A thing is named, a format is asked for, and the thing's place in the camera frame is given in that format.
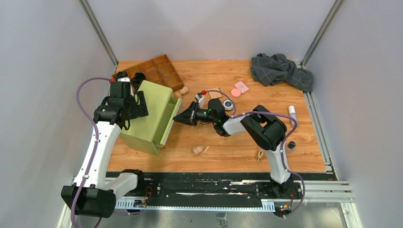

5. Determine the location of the white tube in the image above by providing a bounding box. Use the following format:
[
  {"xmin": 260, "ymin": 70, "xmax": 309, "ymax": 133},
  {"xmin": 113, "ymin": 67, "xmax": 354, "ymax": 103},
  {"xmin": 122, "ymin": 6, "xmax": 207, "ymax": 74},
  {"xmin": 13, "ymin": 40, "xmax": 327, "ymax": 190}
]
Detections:
[{"xmin": 288, "ymin": 105, "xmax": 298, "ymax": 127}]

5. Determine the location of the brown compartment tray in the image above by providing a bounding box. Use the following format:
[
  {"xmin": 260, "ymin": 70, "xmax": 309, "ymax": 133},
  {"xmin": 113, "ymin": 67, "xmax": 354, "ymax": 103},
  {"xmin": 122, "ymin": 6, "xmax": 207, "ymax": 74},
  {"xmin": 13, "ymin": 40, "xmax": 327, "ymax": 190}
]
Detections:
[{"xmin": 112, "ymin": 54, "xmax": 184, "ymax": 92}]

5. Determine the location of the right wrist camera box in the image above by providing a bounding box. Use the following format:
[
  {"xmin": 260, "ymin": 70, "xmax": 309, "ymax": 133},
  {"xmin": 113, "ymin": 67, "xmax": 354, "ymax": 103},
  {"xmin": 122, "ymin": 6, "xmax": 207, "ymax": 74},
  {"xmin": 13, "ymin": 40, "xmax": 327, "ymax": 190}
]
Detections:
[{"xmin": 195, "ymin": 93, "xmax": 205, "ymax": 108}]

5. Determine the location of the tan square compact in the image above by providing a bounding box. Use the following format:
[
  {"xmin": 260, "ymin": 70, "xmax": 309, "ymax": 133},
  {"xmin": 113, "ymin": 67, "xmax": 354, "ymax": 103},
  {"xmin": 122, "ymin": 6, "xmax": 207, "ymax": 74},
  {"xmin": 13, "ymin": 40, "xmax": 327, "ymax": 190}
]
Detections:
[{"xmin": 208, "ymin": 87, "xmax": 222, "ymax": 99}]

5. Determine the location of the pink square pad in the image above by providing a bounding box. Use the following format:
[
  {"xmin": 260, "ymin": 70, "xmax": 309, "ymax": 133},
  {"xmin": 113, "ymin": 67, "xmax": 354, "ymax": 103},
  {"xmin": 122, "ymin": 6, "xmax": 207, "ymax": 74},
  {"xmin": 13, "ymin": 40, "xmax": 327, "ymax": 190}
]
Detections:
[{"xmin": 234, "ymin": 81, "xmax": 249, "ymax": 94}]

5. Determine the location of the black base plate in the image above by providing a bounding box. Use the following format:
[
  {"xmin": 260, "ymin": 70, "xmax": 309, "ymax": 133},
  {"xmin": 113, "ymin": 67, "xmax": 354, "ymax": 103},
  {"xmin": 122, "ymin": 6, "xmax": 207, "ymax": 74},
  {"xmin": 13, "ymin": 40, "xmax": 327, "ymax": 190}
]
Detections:
[{"xmin": 107, "ymin": 171, "xmax": 328, "ymax": 209}]

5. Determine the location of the clear gold-cap bottle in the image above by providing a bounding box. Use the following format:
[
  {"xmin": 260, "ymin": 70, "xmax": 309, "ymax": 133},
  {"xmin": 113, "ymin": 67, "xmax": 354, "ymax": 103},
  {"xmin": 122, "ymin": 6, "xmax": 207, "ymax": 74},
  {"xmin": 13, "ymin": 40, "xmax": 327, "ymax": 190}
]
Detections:
[{"xmin": 256, "ymin": 147, "xmax": 266, "ymax": 162}]

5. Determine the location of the grey checked cloth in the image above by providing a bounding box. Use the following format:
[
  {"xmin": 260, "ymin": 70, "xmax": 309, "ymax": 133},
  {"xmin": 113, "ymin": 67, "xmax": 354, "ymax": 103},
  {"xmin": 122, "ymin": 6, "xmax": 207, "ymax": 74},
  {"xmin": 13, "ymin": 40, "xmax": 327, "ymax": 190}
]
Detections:
[{"xmin": 250, "ymin": 53, "xmax": 314, "ymax": 93}]

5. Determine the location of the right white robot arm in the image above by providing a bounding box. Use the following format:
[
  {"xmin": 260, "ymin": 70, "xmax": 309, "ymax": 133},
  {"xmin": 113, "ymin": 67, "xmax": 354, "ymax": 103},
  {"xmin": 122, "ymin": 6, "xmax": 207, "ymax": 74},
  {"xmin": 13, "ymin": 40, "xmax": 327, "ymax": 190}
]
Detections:
[{"xmin": 173, "ymin": 98, "xmax": 293, "ymax": 198}]

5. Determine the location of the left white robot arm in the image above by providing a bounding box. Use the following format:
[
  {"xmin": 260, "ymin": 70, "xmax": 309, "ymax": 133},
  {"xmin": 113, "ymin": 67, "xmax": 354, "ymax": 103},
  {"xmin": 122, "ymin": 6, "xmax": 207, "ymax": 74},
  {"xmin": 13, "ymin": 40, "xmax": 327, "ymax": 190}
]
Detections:
[{"xmin": 61, "ymin": 77, "xmax": 146, "ymax": 218}]

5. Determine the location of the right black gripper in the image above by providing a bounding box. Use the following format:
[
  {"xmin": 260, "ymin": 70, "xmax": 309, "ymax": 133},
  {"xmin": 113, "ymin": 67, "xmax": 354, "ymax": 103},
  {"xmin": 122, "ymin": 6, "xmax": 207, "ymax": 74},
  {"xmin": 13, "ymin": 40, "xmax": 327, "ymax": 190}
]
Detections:
[{"xmin": 174, "ymin": 102, "xmax": 217, "ymax": 127}]

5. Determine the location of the pink round sponge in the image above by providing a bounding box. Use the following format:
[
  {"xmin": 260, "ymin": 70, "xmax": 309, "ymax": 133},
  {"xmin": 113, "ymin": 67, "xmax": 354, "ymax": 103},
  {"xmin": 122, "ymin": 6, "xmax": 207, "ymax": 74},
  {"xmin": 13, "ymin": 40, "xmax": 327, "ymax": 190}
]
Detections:
[{"xmin": 230, "ymin": 88, "xmax": 242, "ymax": 98}]

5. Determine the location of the small black-cap bottle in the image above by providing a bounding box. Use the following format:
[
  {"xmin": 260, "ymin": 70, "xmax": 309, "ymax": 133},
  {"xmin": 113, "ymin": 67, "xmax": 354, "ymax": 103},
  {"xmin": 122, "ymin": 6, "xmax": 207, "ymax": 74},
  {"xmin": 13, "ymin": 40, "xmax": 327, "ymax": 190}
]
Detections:
[{"xmin": 286, "ymin": 141, "xmax": 296, "ymax": 152}]

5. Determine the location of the green drawer box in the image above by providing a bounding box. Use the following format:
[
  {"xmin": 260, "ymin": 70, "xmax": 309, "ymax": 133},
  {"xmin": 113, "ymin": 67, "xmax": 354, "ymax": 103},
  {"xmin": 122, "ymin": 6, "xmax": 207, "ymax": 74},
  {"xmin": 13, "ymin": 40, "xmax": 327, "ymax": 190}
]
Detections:
[{"xmin": 120, "ymin": 81, "xmax": 182, "ymax": 156}]

